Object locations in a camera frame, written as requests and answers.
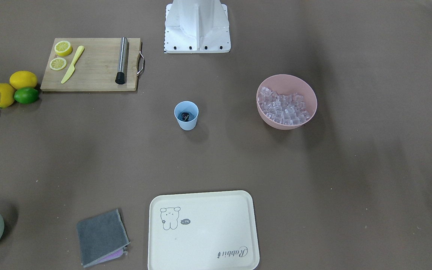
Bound grey folded cloth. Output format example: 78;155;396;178
76;208;130;268

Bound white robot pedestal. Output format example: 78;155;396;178
163;0;231;54

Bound clear ice cubes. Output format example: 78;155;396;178
256;87;310;125

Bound green lime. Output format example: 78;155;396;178
13;87;39;104

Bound dark red cherries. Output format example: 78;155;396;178
179;111;194;122

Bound cream rabbit tray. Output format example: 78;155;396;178
147;190;260;270

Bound lemon slice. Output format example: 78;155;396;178
49;57;67;71

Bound yellow plastic knife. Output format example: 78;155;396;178
60;45;85;84

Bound bamboo cutting board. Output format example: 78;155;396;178
40;37;144;92

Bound steel muddler black tip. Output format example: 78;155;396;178
115;37;130;84

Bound yellow lemon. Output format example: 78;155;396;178
10;70;38;90
0;83;16;109

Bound lemon half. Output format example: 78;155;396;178
54;40;73;57

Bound light blue cup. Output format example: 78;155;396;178
174;101;199;131

